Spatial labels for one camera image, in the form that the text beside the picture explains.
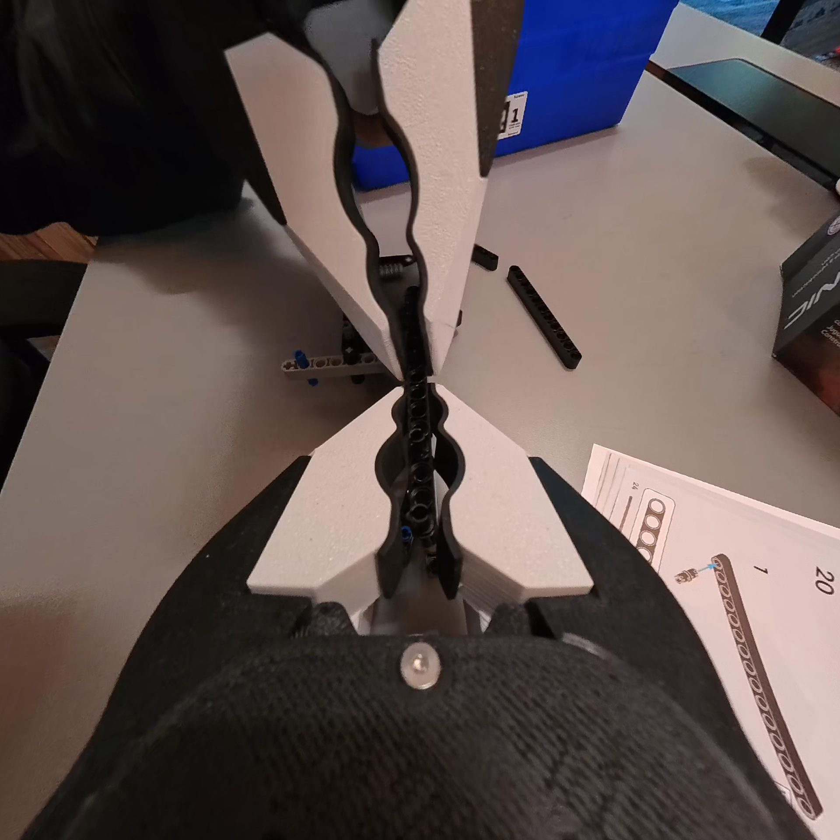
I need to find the white instruction booklet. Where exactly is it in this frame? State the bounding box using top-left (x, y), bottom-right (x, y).
top-left (581, 444), bottom-right (840, 823)

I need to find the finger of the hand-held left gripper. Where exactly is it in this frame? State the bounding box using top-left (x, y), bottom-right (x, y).
top-left (226, 13), bottom-right (403, 380)
top-left (373, 0), bottom-right (484, 375)

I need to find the dark toy set box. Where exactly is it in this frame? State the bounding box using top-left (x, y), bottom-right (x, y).
top-left (773, 210), bottom-right (840, 416)

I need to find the person's black clothing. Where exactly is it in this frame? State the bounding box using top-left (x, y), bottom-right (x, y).
top-left (0, 0), bottom-right (309, 237)

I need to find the person's left hand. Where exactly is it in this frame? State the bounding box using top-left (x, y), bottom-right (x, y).
top-left (354, 110), bottom-right (398, 148)

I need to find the black flat slab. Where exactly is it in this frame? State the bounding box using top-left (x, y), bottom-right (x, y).
top-left (663, 58), bottom-right (840, 191)

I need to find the grey toy brick assembly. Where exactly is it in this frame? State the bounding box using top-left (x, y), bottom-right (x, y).
top-left (279, 256), bottom-right (460, 388)

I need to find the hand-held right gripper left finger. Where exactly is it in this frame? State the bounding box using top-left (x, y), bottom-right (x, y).
top-left (248, 386), bottom-right (403, 603)

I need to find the long black toy beam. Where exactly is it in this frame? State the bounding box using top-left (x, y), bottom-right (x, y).
top-left (392, 285), bottom-right (439, 572)

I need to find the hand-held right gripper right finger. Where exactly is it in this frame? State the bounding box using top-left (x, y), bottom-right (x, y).
top-left (430, 384), bottom-right (595, 608)

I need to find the blue plastic bin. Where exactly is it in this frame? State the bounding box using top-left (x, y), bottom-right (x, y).
top-left (351, 0), bottom-right (680, 191)

